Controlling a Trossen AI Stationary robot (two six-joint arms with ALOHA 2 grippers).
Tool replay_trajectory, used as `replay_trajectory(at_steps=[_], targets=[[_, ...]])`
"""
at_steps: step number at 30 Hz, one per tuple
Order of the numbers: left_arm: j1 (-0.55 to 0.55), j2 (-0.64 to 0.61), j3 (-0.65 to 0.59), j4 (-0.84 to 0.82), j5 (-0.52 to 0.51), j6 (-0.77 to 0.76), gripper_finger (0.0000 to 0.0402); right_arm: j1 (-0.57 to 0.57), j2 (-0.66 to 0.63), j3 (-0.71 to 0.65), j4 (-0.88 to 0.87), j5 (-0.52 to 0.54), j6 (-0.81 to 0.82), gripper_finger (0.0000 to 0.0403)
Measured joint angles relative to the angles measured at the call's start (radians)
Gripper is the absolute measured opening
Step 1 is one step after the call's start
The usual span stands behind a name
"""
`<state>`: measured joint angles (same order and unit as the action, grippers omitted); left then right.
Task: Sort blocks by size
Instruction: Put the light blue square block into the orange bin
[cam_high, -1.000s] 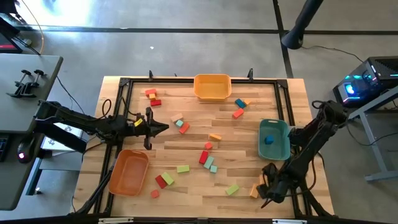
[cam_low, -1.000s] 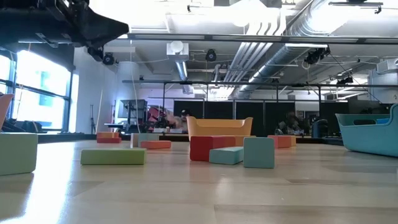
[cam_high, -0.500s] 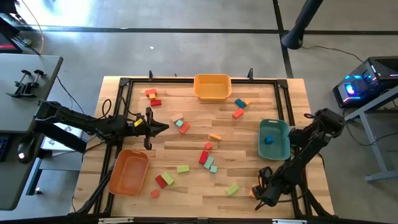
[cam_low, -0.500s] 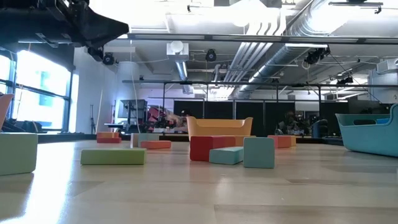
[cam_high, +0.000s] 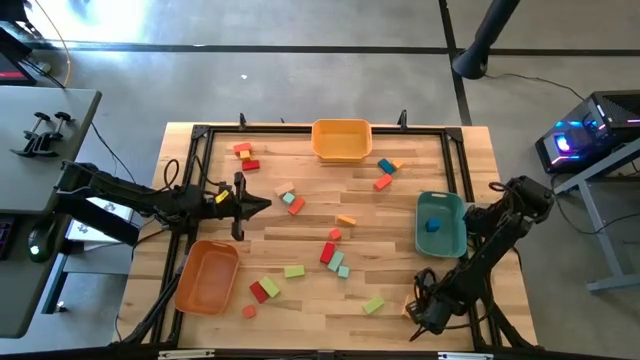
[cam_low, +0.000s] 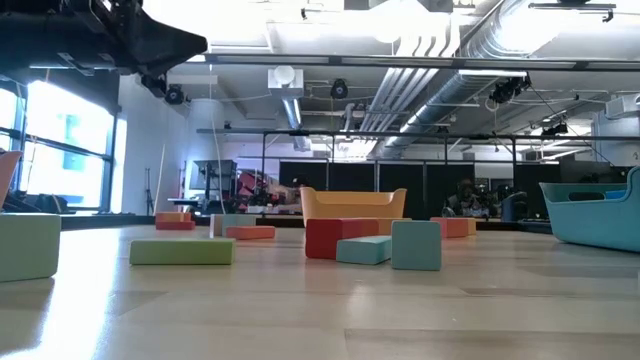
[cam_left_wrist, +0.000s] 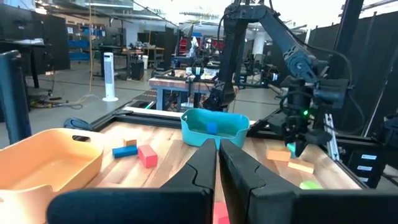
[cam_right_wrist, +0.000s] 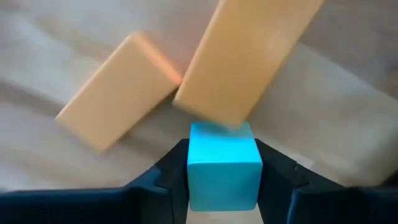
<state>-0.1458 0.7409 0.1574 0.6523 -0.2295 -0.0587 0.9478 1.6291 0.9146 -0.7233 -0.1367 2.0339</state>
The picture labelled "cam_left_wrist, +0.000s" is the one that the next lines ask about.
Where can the small orange cube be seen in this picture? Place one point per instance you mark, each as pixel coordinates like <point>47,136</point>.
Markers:
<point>130,142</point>

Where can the green block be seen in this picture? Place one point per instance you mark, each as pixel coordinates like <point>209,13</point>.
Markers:
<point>311,185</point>

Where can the black curtain partition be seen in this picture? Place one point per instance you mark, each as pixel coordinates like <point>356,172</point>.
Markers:
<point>379,62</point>

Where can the small teal cube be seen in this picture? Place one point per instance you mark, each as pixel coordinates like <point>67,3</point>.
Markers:
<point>291,150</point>

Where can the large red block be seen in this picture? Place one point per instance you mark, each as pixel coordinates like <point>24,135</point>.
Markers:
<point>147,157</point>

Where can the black cabinet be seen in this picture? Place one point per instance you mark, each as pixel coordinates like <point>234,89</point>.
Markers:
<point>53,40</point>

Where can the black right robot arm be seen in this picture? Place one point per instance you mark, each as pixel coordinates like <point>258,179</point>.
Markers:
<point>280,34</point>

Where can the red-orange block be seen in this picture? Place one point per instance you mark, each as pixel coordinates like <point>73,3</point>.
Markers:
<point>220,214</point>

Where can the dark blue floor cylinder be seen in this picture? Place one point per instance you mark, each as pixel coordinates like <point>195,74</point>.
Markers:
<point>77,124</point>

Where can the dark vertical post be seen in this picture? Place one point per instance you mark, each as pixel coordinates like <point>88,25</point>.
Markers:
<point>14,99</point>

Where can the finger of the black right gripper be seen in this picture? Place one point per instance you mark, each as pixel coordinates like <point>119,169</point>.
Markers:
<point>287,135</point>
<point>301,147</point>

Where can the wooden workbench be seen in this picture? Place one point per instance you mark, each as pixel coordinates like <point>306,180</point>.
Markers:
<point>174,83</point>

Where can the yellow plastic bin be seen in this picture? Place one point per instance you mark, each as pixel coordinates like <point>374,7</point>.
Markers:
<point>46,161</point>

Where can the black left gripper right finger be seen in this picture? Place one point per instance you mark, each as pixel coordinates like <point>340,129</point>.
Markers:
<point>264,202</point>

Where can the large blue block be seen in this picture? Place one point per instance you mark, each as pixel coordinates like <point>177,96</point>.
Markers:
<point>212,128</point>

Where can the white tower fan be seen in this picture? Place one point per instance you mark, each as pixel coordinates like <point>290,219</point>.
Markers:
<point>109,74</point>

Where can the black frame strut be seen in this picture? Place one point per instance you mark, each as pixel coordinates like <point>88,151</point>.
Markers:
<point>348,31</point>

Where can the teal plastic bin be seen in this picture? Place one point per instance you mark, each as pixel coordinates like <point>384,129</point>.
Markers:
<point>192,137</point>

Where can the black box white labels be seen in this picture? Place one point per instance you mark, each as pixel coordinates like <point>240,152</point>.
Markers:
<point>367,168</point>

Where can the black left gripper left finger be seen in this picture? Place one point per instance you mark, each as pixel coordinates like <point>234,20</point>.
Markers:
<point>186,199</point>

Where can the black aluminium table frame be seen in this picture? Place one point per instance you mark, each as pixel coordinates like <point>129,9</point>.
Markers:
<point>140,119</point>

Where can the orange block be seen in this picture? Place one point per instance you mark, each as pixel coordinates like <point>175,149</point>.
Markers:
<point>301,165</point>
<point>278,154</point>

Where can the silver aluminium bracket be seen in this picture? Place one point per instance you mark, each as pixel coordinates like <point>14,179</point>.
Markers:
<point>331,137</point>

